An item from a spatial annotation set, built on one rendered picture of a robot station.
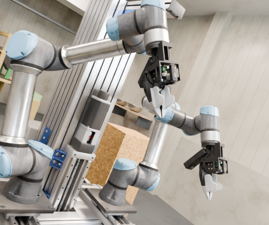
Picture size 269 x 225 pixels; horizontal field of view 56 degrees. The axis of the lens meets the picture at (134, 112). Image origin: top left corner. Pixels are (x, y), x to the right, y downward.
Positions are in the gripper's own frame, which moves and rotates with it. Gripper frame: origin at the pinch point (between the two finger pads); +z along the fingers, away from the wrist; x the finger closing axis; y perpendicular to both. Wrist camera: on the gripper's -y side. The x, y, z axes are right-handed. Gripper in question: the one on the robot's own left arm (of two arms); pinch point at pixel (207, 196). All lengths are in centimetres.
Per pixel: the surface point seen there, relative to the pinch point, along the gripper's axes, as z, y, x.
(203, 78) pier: -229, -187, 311
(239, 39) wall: -291, -114, 321
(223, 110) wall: -157, -154, 321
